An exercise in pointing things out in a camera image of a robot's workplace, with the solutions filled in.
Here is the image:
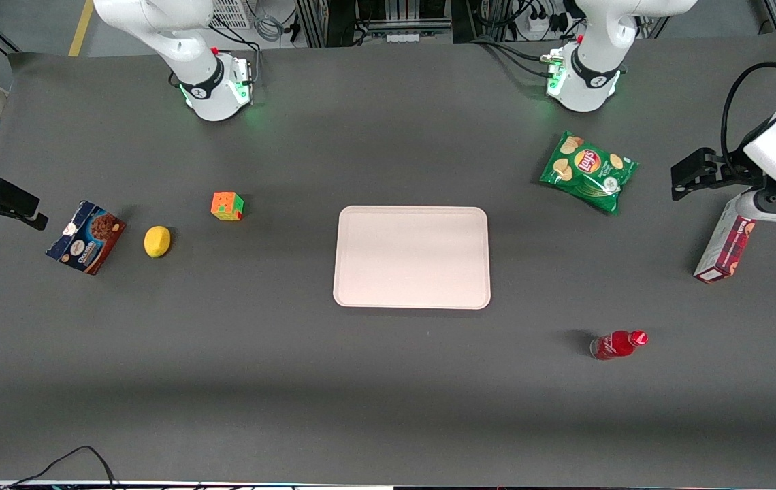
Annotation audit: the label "yellow lemon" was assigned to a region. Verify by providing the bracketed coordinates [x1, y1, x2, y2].
[144, 225, 172, 259]

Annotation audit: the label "colourful puzzle cube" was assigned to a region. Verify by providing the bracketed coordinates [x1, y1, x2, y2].
[210, 191, 245, 222]

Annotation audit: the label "black left base cables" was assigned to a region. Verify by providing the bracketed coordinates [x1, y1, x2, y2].
[468, 35, 560, 77]

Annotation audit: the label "aluminium equipment rack frame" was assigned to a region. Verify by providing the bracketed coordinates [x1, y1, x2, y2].
[295, 0, 455, 48]

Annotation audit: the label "white power strip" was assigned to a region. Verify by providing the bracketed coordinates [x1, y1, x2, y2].
[526, 8, 571, 36]

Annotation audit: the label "red cookie box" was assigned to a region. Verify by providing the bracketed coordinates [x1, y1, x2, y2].
[693, 199, 757, 284]

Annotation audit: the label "pale pink plastic tray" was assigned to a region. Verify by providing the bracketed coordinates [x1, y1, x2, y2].
[332, 206, 491, 310]

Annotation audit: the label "white perforated vent panel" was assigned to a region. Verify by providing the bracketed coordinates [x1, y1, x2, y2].
[210, 0, 254, 30]

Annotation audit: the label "red soda bottle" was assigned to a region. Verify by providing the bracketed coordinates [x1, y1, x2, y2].
[589, 330, 649, 361]

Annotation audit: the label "green potato chips bag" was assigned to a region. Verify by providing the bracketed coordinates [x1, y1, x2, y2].
[539, 131, 639, 216]

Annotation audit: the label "thin black table-edge cable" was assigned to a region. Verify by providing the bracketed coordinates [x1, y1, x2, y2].
[1, 445, 120, 490]

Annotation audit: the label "blue chocolate cookie box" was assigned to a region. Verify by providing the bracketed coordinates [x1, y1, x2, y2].
[46, 200, 127, 276]

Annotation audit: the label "black right base cable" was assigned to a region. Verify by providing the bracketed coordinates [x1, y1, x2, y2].
[210, 19, 263, 86]

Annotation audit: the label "grey coiled cable bundle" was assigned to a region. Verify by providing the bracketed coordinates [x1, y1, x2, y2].
[252, 0, 302, 43]

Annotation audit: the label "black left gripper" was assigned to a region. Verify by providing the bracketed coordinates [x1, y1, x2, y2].
[670, 146, 767, 202]

